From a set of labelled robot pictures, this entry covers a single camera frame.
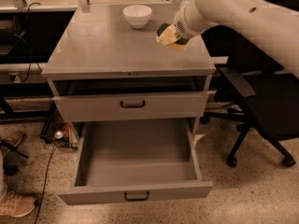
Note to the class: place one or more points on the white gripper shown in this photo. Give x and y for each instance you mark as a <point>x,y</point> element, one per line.
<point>181,25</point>

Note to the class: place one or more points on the green and yellow sponge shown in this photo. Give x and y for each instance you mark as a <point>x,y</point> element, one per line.
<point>162,27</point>

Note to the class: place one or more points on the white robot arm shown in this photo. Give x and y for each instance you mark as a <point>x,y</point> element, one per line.
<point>271,28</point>

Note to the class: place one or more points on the closed grey top drawer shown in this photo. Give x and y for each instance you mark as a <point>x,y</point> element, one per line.
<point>163,105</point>

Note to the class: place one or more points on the grey drawer cabinet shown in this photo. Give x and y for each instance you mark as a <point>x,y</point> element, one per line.
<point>100,53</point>

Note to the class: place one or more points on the open grey middle drawer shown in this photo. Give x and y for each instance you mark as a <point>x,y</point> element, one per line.
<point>136,161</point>

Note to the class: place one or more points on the white ceramic bowl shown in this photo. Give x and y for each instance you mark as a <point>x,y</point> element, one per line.
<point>137,16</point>

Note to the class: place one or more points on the black office chair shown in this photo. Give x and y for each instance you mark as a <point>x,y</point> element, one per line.
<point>255,91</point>

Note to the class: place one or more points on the tan sneaker upper left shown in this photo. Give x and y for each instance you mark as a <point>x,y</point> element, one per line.
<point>13,140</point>

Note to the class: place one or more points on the tan sneaker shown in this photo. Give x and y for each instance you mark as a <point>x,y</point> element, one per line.
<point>13,140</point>
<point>15,205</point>

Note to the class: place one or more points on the tan sneaker lower left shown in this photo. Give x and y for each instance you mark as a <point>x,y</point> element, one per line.
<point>15,205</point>

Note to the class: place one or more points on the black wire basket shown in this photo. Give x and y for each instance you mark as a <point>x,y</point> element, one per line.
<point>56,131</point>

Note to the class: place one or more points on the wall power outlet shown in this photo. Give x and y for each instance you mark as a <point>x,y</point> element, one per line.
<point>14,78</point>

